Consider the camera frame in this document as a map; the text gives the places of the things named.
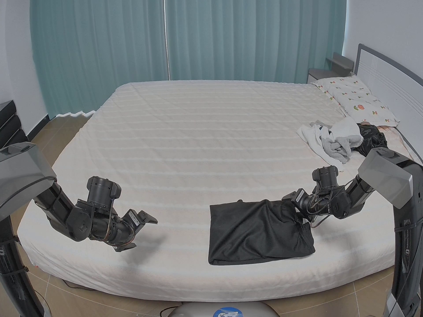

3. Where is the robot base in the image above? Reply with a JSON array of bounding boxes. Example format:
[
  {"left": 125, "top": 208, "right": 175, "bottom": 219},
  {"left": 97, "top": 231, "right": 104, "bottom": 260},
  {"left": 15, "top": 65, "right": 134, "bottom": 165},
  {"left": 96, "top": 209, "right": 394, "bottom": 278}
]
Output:
[{"left": 169, "top": 302, "right": 275, "bottom": 317}]

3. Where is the pile of clothes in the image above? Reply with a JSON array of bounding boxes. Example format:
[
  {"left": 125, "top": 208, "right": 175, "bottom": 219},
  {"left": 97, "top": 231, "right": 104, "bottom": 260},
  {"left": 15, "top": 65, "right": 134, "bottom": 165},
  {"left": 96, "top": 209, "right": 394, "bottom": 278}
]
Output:
[{"left": 297, "top": 117, "right": 363, "bottom": 172}]

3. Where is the white printed pillow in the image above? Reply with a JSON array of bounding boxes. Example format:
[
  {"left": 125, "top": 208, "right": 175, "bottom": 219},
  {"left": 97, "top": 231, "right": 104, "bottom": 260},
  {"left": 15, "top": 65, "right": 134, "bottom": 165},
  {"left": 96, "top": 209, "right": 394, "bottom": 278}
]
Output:
[{"left": 311, "top": 75, "right": 400, "bottom": 126}]

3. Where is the black T-shirt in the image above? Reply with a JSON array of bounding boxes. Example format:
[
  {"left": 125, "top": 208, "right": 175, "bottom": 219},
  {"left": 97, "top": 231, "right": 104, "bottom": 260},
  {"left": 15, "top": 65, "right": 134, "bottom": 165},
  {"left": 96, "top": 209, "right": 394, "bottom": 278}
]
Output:
[{"left": 208, "top": 199, "right": 315, "bottom": 266}]

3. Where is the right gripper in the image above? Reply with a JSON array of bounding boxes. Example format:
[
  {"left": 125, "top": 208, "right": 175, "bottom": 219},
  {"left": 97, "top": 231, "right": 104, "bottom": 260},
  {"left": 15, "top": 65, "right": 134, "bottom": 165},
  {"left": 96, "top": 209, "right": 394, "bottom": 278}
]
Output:
[{"left": 282, "top": 188, "right": 313, "bottom": 216}]

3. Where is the black shiny garment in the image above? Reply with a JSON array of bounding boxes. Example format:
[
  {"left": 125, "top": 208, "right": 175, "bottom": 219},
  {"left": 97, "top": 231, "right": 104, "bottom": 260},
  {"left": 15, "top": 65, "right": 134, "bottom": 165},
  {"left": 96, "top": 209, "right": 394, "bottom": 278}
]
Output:
[{"left": 354, "top": 124, "right": 388, "bottom": 158}]

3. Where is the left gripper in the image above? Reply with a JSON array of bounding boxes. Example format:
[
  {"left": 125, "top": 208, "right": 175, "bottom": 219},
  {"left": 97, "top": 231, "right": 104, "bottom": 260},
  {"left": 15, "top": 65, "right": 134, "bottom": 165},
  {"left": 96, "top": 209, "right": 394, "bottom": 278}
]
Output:
[{"left": 109, "top": 209, "right": 158, "bottom": 253}]

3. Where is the bed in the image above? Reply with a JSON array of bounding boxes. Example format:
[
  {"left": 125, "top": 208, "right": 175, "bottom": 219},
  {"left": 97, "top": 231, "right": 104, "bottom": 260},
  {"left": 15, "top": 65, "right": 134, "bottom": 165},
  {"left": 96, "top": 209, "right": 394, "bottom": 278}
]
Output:
[{"left": 17, "top": 43, "right": 423, "bottom": 301}]

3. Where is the black chest of drawers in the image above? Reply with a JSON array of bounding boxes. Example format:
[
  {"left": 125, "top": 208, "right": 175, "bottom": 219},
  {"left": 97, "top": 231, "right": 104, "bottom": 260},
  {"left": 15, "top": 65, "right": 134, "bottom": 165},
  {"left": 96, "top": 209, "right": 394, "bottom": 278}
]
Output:
[{"left": 0, "top": 100, "right": 28, "bottom": 149}]

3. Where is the grey bedside table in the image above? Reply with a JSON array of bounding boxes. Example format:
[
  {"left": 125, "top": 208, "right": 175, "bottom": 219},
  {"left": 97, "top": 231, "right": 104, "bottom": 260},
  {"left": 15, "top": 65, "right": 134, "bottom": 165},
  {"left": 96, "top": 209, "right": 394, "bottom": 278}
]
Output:
[{"left": 307, "top": 52, "right": 354, "bottom": 84}]

